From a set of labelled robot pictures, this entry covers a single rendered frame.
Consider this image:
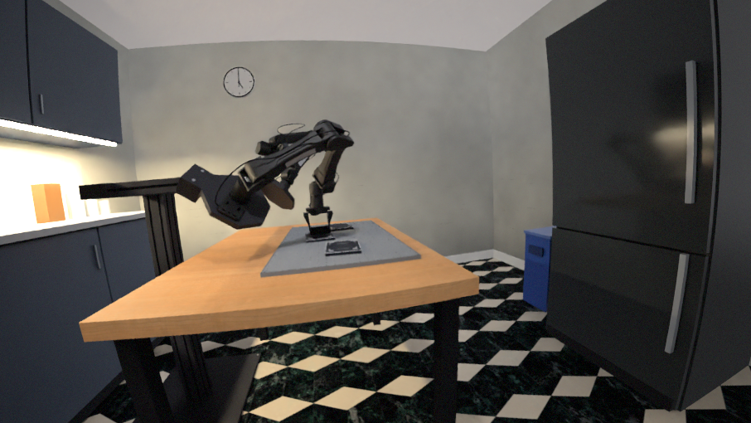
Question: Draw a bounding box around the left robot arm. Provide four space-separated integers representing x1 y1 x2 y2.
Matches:
255 130 312 189

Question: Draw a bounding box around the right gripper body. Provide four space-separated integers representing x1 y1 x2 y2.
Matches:
303 194 333 215

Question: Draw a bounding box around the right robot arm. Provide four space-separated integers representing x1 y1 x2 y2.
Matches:
217 119 354 221

